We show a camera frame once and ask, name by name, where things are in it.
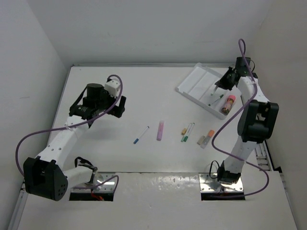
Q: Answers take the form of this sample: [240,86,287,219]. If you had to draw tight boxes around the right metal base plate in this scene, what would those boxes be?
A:
[199,173,244,194]

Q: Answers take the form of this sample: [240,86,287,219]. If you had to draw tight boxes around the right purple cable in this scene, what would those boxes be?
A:
[212,38,269,198]

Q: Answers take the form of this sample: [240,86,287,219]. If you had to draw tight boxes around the pink capped clear tube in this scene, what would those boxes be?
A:
[221,95,236,115]

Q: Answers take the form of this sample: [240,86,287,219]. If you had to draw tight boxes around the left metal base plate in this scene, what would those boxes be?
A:
[71,172,119,193]

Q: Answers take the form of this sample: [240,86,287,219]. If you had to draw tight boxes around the pink highlighter stick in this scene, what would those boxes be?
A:
[156,120,165,141]

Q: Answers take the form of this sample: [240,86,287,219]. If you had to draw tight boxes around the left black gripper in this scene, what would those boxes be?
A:
[95,86,125,117]

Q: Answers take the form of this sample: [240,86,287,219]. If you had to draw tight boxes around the blue capped white pen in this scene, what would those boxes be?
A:
[133,126,149,144]

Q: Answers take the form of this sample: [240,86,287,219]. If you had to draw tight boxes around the metal base plate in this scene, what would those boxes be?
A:
[199,173,244,194]
[71,172,119,193]

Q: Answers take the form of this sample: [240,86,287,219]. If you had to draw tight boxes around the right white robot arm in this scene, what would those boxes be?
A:
[215,57,279,184]

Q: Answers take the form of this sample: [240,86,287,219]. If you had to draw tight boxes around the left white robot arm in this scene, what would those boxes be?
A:
[23,79,126,201]

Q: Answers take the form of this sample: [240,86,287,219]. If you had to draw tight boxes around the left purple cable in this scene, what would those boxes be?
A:
[15,75,124,191]

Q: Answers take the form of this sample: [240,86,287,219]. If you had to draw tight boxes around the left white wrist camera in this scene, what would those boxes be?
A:
[104,80,121,98]

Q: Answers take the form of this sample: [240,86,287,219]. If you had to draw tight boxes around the orange capped clear tube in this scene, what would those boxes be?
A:
[201,130,214,149]

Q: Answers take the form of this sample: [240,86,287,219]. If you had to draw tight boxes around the white divided tray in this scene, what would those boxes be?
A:
[176,63,241,120]

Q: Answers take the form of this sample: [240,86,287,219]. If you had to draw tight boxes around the purple cable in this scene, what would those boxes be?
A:
[15,75,124,191]
[212,38,269,198]

